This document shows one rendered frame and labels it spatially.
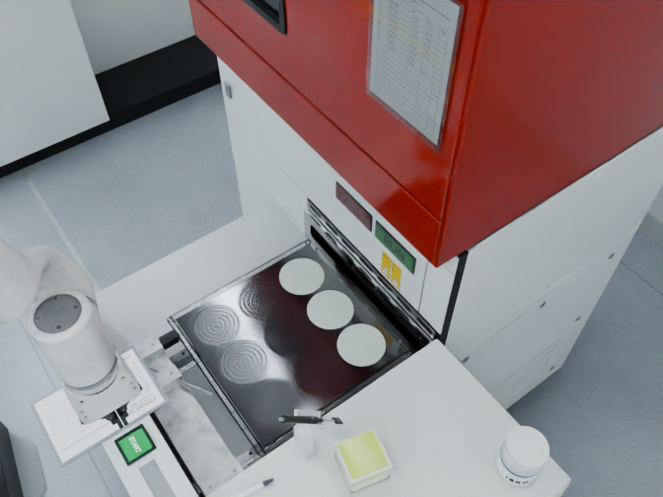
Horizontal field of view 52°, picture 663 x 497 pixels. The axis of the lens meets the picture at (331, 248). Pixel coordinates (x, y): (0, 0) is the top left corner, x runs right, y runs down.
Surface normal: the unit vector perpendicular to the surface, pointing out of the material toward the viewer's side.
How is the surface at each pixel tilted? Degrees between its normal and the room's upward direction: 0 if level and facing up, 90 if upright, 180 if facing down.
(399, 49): 90
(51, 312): 0
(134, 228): 0
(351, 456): 0
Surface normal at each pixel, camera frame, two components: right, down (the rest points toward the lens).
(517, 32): 0.58, 0.64
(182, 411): 0.00, -0.62
